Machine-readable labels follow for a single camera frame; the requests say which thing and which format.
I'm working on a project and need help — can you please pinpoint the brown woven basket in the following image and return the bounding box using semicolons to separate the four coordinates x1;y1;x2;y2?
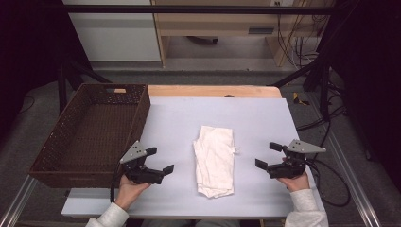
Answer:
28;82;152;189

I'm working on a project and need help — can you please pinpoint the right hand-held gripper cable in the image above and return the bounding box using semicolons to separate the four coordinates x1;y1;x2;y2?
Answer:
303;157;323;194

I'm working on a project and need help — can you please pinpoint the black horizontal bar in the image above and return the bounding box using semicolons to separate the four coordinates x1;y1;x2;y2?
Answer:
43;4;345;15

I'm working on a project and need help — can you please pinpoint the metal frame rail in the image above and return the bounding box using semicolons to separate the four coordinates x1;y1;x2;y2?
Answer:
305;94;383;227
0;174;39;227

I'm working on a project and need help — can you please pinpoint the dark curtain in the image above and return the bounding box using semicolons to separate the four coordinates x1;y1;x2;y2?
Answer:
0;0;93;141
316;0;401;185

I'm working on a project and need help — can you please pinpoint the light wooden desk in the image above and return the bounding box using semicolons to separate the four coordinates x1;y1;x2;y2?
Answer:
149;0;336;68

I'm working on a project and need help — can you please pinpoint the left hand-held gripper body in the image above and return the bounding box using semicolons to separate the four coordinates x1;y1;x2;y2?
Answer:
118;140;166;185

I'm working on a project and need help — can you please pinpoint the bundle of hanging cables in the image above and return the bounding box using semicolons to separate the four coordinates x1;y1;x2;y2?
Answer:
276;13;329;69

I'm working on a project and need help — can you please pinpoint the white cabinet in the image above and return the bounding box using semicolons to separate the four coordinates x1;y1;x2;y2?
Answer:
61;0;162;63

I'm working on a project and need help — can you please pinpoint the person's right hand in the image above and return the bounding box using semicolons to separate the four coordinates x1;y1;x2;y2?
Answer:
276;156;312;194

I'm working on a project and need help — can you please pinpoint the white cloth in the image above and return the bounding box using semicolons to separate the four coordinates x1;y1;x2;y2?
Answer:
192;125;240;200

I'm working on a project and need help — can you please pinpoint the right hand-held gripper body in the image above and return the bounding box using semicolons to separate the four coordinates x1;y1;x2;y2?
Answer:
266;139;327;180

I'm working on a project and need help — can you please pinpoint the pale lilac table mat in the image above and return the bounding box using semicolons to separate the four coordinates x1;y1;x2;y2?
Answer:
61;96;328;220

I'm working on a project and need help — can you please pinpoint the black metal stand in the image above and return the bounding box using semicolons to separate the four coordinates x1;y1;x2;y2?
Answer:
267;56;333;123
57;59;113;114

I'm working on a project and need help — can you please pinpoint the person's left hand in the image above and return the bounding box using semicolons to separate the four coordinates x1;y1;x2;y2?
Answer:
114;173;152;212

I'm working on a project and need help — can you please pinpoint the left hand-held gripper cable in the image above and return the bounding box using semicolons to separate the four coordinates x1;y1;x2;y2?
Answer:
109;161;125;203

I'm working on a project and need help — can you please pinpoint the yellow and black tape scrap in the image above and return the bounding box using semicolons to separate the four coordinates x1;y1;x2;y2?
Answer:
291;91;311;107

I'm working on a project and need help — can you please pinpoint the hand-held gripper cable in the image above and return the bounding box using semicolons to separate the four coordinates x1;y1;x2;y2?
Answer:
109;161;125;203
303;157;323;194

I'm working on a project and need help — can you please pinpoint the black floor cable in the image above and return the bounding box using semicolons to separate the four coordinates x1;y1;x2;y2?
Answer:
295;105;352;208

